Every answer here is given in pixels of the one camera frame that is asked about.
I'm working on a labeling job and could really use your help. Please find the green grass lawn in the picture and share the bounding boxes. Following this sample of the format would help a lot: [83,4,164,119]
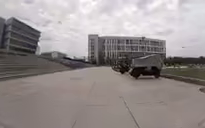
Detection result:
[161,67,205,83]

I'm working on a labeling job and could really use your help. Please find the white multi-storey building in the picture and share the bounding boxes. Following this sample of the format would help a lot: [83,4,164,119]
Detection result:
[87,33,167,66]

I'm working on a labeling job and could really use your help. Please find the low grey building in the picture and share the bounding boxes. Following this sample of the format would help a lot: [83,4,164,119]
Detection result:
[40,50,69,61]

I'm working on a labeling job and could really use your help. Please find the white small truck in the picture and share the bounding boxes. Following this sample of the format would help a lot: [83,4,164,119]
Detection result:
[128,53,164,80]

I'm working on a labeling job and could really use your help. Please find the grey building with banded floors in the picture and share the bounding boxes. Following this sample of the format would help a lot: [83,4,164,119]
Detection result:
[3,17,42,56]

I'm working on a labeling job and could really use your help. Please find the grey concrete slab pavement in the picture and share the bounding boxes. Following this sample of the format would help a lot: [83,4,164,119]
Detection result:
[0,65,205,128]

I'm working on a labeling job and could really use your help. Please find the grey kerb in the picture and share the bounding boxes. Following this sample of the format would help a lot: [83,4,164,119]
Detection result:
[159,73,205,89]

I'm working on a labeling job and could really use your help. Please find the row of trees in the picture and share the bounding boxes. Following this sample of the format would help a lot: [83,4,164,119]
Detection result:
[163,55,205,67]

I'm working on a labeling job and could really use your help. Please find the grey stone steps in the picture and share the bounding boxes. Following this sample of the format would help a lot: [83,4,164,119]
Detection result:
[0,52,73,81]

